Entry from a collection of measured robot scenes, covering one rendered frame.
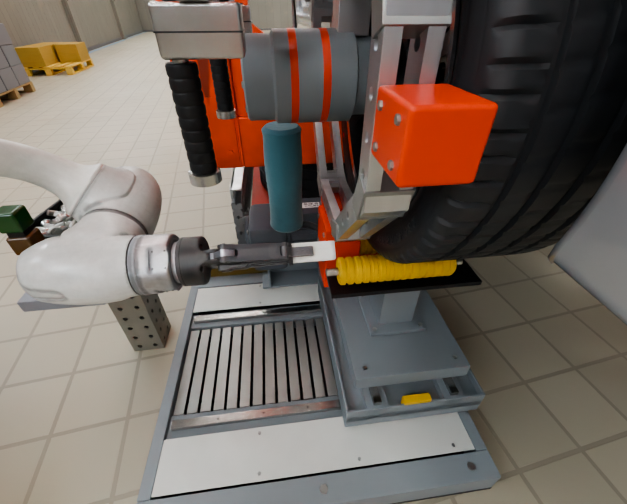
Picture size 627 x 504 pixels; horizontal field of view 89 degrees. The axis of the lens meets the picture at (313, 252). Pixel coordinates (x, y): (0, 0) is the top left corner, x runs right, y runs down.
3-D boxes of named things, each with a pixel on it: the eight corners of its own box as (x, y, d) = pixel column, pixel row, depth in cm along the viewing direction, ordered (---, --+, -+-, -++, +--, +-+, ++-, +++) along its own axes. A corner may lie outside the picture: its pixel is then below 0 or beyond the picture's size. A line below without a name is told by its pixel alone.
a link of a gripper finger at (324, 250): (290, 244, 50) (290, 243, 49) (333, 241, 51) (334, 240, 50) (291, 263, 50) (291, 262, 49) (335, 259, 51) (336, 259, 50)
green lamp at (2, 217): (24, 233, 58) (11, 214, 55) (-1, 235, 57) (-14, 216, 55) (36, 221, 61) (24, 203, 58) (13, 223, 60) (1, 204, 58)
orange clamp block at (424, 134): (433, 150, 36) (475, 185, 29) (367, 154, 36) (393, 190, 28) (449, 82, 32) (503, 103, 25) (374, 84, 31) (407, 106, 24)
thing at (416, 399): (475, 411, 86) (487, 392, 80) (344, 429, 82) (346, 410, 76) (408, 284, 125) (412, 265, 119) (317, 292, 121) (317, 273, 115)
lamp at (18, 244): (38, 255, 61) (27, 238, 58) (15, 256, 60) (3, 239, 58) (49, 243, 64) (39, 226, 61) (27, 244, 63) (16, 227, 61)
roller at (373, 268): (463, 279, 68) (472, 258, 65) (328, 292, 65) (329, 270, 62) (451, 262, 73) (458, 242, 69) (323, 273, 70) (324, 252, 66)
